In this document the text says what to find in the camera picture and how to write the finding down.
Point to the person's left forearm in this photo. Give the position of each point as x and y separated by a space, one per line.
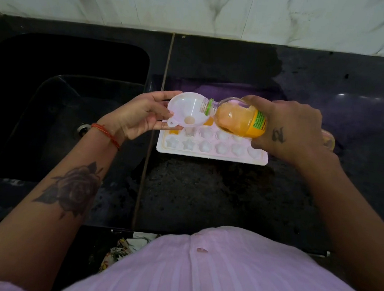
33 222

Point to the person's right forearm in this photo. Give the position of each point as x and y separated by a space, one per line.
357 229

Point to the white plastic funnel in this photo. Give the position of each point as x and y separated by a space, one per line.
182 105

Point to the metal sink drain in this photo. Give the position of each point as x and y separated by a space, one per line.
82 129

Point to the pale pink shirt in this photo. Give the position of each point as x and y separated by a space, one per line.
232 281

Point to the person's right hand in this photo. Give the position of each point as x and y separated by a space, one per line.
292 133

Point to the orange juice bottle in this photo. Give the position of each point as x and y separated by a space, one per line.
235 119

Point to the person's left hand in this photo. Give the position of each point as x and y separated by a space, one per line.
140 116

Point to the floral patterned cloth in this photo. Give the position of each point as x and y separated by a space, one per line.
123 249

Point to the black sink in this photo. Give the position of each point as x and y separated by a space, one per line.
21 105

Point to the white ice tray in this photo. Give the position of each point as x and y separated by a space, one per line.
211 154

